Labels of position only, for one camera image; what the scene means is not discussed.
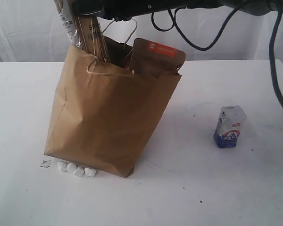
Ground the small clear plastic scrap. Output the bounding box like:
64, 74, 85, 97
40, 160, 51, 168

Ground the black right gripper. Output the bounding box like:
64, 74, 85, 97
72, 0, 217, 21

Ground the spaghetti package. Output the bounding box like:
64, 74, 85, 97
54, 0, 109, 62

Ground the white pebble cluster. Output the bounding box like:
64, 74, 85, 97
57, 161, 97, 178

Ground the brown kraft pouch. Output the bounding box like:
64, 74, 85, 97
121, 38, 186, 77

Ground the brown paper bag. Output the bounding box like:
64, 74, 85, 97
44, 37, 181, 178

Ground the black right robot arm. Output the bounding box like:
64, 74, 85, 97
71, 0, 276, 21

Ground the small blue white packet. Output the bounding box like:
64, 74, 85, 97
213, 105, 247, 148

